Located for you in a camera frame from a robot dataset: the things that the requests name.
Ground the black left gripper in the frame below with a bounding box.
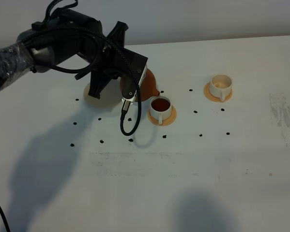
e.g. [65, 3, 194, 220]
[70, 20, 128, 99]

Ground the brown clay teapot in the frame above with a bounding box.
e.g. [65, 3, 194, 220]
[120, 68, 160, 102]

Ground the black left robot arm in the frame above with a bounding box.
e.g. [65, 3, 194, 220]
[0, 7, 129, 91]

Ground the beige round teapot coaster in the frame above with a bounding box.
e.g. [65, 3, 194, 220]
[83, 80, 122, 109]

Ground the white teacup near teapot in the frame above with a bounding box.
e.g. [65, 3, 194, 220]
[149, 96, 172, 126]

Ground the orange saucer near teapot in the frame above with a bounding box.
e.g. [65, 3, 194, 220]
[148, 106, 177, 126]

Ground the orange saucer far right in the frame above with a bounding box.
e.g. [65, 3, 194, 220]
[203, 82, 233, 103]

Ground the white teacup far right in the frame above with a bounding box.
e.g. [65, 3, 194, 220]
[209, 74, 232, 102]

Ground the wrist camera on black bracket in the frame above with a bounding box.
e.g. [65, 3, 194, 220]
[112, 47, 148, 102]

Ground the black braided camera cable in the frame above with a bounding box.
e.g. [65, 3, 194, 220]
[23, 0, 145, 136]

